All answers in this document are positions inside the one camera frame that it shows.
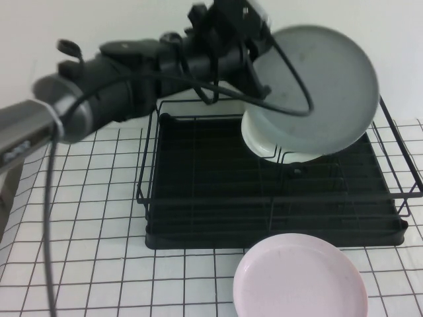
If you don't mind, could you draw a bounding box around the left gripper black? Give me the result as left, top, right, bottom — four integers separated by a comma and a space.
213, 30, 272, 100

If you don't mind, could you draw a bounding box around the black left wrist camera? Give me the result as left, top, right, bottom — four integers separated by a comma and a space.
213, 0, 274, 38

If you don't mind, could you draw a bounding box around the white grid pattern tablecloth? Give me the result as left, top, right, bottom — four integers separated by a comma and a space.
0, 118, 423, 317

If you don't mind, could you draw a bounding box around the white round plate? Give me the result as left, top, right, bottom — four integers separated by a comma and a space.
240, 108, 322, 164

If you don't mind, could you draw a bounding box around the pink round plate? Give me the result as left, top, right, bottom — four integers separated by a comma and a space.
232, 232, 368, 317

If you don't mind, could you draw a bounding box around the grey round plate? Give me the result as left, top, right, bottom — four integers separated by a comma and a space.
255, 24, 381, 156

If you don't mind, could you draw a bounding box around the black wire dish rack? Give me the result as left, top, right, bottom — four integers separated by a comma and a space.
135, 94, 423, 232

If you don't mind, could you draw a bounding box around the black camera cable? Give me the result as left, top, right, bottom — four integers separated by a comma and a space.
41, 32, 315, 317

